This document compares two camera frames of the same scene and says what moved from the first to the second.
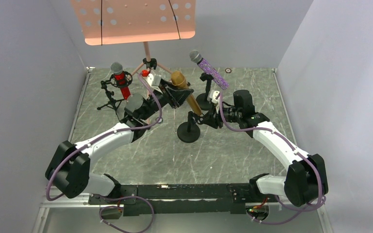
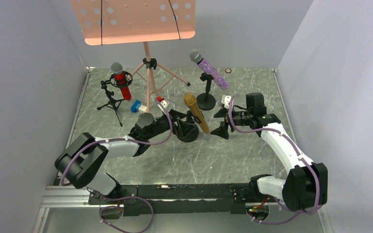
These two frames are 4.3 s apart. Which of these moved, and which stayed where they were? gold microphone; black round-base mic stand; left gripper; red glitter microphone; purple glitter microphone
Moved: left gripper; gold microphone
Stayed: black round-base mic stand; red glitter microphone; purple glitter microphone
